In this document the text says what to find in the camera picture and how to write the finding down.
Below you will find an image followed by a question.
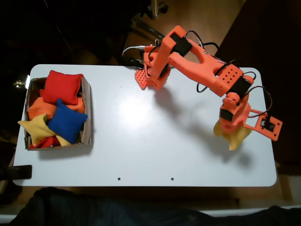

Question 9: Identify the black base clamp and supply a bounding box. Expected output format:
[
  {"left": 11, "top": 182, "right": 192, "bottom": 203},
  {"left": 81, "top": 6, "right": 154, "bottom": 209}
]
[{"left": 129, "top": 58, "right": 144, "bottom": 71}]

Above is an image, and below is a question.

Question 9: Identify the blue bean bag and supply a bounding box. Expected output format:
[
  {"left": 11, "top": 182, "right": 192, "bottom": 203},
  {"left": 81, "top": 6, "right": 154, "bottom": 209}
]
[{"left": 47, "top": 98, "right": 89, "bottom": 145}]

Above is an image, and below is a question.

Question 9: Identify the orange bean bag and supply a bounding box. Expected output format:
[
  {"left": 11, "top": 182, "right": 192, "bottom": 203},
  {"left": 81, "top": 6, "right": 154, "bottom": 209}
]
[{"left": 28, "top": 96, "right": 86, "bottom": 121}]

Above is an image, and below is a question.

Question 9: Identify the white cable with silver plug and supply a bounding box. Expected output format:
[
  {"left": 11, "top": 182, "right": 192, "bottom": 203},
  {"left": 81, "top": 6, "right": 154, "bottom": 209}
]
[{"left": 121, "top": 45, "right": 146, "bottom": 57}]

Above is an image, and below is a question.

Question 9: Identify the small red bean bag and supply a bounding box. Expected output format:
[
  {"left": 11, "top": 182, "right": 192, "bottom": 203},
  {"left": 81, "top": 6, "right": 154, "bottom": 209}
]
[{"left": 29, "top": 136, "right": 62, "bottom": 149}]

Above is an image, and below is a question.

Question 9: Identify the cardboard box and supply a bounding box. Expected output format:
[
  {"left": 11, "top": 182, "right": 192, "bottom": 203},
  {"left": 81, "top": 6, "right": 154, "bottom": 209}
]
[{"left": 24, "top": 74, "right": 93, "bottom": 151}]

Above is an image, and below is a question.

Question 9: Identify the large red bean bag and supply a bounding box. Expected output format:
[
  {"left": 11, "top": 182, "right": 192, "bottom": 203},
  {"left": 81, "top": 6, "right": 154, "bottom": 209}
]
[{"left": 40, "top": 70, "right": 83, "bottom": 106}]

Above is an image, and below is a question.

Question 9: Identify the yellow bean bag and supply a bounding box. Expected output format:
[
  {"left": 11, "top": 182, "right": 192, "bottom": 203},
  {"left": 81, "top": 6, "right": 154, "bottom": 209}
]
[
  {"left": 17, "top": 113, "right": 71, "bottom": 147},
  {"left": 213, "top": 120, "right": 253, "bottom": 151}
]

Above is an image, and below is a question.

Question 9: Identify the black table clamp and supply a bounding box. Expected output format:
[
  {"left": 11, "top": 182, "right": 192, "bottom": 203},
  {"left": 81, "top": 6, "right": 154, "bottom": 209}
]
[{"left": 0, "top": 165, "right": 32, "bottom": 181}]

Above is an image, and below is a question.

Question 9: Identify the office chair base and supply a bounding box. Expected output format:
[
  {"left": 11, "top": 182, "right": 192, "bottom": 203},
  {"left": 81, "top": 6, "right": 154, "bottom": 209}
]
[{"left": 129, "top": 0, "right": 169, "bottom": 40}]

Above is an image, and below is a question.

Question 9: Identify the person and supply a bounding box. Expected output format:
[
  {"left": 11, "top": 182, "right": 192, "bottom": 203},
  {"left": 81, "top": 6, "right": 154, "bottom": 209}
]
[{"left": 9, "top": 187, "right": 301, "bottom": 226}]

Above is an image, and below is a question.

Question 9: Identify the orange camera mount with camera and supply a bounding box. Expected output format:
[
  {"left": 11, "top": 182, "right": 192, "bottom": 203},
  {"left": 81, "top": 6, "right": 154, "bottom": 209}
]
[{"left": 243, "top": 108, "right": 283, "bottom": 142}]

